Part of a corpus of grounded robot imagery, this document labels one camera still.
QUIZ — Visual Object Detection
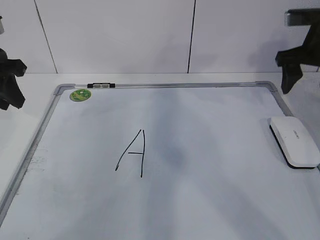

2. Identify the white whiteboard with aluminium frame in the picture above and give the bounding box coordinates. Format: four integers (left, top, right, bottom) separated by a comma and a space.
0, 81, 320, 240

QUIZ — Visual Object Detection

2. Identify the white whiteboard eraser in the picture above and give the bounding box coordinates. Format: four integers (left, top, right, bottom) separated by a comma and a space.
269, 116, 320, 169

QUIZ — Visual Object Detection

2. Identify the black and grey board clip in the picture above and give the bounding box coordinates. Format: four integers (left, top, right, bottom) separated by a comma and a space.
87, 82, 116, 89

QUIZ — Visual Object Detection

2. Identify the green round magnet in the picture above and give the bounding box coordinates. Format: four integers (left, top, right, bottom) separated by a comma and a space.
69, 89, 92, 102

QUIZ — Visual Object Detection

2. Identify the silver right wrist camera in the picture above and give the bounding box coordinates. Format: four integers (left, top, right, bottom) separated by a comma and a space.
284, 8, 320, 26

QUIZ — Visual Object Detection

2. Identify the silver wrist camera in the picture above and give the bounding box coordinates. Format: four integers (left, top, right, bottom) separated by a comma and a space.
0, 16, 5, 35
284, 8, 320, 26

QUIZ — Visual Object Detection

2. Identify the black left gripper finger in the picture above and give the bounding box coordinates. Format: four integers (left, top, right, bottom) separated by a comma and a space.
0, 75, 26, 111

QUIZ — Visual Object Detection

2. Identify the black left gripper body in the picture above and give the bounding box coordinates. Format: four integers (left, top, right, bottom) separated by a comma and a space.
0, 48, 27, 82

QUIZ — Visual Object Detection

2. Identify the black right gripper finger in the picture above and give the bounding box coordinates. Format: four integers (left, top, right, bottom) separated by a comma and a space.
281, 63, 303, 94

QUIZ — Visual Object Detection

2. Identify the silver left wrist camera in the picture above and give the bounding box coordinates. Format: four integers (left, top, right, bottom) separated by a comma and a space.
0, 16, 5, 35

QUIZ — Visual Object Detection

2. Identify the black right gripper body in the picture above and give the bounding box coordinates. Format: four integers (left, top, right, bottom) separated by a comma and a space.
275, 23, 320, 67

